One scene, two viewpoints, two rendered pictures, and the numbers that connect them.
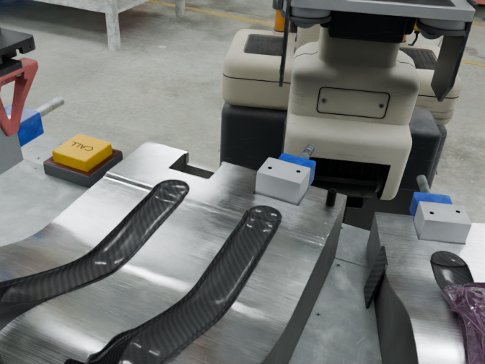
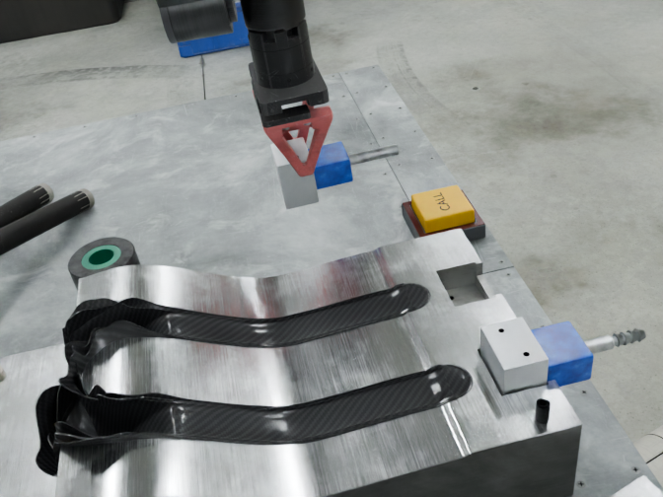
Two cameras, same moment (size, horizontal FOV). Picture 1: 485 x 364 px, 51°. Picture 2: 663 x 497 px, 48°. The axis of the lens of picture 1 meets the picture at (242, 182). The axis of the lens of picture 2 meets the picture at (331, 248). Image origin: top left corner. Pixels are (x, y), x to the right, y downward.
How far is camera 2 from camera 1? 0.40 m
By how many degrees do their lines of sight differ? 50
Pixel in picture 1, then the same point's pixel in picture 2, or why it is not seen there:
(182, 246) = (343, 361)
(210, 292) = (313, 419)
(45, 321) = (143, 351)
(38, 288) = (190, 325)
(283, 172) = (508, 344)
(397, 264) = not seen: outside the picture
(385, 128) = not seen: outside the picture
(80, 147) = (438, 202)
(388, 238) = not seen: outside the picture
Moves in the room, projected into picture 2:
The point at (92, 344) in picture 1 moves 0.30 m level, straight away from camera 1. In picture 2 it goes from (140, 388) to (349, 188)
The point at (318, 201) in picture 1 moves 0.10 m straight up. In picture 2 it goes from (532, 406) to (539, 309)
